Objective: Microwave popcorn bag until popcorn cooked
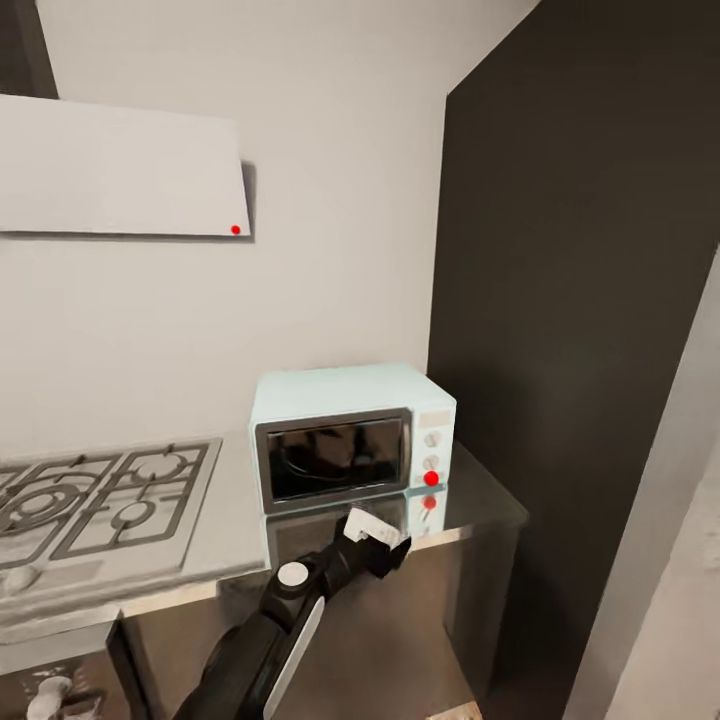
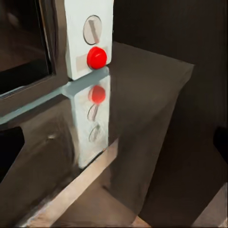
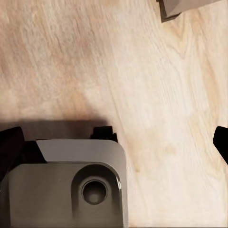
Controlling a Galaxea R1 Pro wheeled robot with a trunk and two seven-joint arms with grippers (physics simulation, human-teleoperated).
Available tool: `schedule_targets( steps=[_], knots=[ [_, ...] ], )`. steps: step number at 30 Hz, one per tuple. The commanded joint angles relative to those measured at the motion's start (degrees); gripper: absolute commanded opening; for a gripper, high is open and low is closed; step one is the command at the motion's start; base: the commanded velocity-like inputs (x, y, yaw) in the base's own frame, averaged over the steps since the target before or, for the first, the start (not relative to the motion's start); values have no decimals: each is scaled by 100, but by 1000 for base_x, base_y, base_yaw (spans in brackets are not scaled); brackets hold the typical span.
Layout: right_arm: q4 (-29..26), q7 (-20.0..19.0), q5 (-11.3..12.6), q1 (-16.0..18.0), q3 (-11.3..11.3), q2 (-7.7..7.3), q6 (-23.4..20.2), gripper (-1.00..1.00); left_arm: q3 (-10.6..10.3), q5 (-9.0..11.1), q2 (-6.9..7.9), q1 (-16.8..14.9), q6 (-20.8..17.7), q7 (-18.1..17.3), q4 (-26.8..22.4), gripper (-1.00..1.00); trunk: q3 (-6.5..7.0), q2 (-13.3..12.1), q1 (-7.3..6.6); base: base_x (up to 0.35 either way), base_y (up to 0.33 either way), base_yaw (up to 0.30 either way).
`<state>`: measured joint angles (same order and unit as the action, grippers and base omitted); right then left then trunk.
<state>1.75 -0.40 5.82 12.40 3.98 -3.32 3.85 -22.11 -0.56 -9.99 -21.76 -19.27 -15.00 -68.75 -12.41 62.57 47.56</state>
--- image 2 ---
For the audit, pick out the fridge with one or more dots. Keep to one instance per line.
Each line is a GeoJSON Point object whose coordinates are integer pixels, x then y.
{"type": "Point", "coordinates": [189, 186]}

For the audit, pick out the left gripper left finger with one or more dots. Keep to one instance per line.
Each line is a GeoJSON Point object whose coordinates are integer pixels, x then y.
{"type": "Point", "coordinates": [11, 142]}

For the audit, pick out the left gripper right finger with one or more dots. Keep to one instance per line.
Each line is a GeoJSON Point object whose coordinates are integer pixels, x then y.
{"type": "Point", "coordinates": [220, 141]}

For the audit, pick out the microwave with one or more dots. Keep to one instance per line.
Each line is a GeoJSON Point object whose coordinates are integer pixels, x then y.
{"type": "Point", "coordinates": [48, 44]}

